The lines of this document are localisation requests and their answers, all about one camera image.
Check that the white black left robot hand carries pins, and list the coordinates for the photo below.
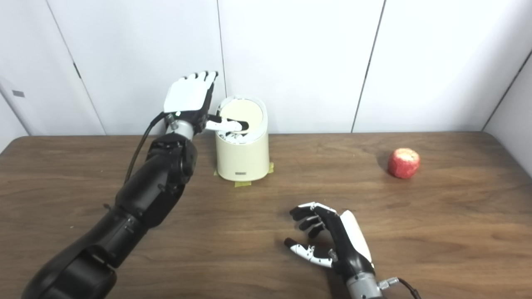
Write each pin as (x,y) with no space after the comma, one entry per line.
(187,97)

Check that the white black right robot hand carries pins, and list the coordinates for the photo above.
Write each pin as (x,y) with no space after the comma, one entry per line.
(349,245)

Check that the cream round bin lid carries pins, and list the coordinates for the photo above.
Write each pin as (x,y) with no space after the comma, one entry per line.
(245,110)

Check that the cream-colored bin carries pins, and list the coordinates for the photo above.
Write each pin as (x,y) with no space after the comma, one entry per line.
(242,160)

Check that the red apple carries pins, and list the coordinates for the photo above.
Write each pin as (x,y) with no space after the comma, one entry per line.
(403,164)

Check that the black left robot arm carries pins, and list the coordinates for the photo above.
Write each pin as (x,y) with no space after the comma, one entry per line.
(145,195)

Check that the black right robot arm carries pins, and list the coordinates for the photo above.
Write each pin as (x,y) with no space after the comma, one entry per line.
(363,286)

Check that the black wall panel hinge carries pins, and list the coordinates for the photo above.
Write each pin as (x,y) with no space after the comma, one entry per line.
(77,71)

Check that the small grey wall label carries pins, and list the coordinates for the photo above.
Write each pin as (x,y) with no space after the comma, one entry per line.
(18,94)

